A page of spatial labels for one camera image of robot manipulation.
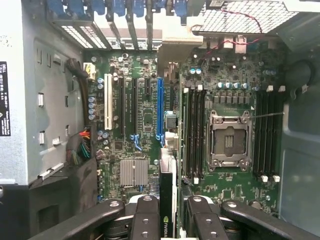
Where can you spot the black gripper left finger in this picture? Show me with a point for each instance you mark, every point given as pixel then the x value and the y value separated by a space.
pixel 146 225

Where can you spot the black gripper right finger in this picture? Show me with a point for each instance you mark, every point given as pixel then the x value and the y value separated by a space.
pixel 205 225

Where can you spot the silver chipset heatsink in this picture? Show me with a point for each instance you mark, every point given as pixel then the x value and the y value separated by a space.
pixel 133 173

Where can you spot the CPU socket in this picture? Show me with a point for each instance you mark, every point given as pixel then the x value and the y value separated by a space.
pixel 230 140

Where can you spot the black plastic shroud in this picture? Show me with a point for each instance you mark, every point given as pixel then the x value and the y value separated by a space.
pixel 50 205

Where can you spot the green motherboard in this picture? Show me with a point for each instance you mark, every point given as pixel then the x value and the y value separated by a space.
pixel 145 120

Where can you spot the black open PC case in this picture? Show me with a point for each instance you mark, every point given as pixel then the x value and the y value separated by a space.
pixel 300 162

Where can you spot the long black expansion slot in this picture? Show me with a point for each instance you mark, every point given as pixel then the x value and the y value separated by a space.
pixel 122 107
pixel 135 107

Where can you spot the blue expansion slot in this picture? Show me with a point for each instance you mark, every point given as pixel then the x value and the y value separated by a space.
pixel 160 107

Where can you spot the socket locking lever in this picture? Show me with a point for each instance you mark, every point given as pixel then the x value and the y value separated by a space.
pixel 267 115

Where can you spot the white expansion slot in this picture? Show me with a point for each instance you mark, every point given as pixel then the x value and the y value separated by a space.
pixel 108 102

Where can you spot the short black expansion slot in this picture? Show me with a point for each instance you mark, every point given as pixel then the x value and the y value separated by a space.
pixel 148 86

